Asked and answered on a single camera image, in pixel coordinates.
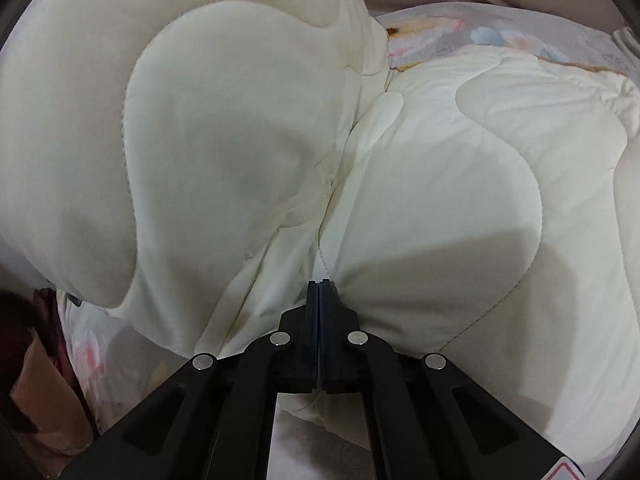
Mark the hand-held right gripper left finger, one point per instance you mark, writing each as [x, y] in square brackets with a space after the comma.
[300, 330]

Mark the pink cloth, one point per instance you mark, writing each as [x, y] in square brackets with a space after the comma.
[47, 400]

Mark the cream quilted jacket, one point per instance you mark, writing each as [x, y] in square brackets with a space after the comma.
[430, 200]

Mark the dark cloth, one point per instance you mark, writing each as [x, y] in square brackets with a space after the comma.
[20, 325]

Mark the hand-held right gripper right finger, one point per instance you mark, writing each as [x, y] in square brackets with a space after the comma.
[336, 330]

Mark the grey pink fleece blanket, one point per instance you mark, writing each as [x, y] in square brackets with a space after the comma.
[110, 360]

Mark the pastel printed quilt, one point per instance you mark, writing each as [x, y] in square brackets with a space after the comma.
[500, 35]

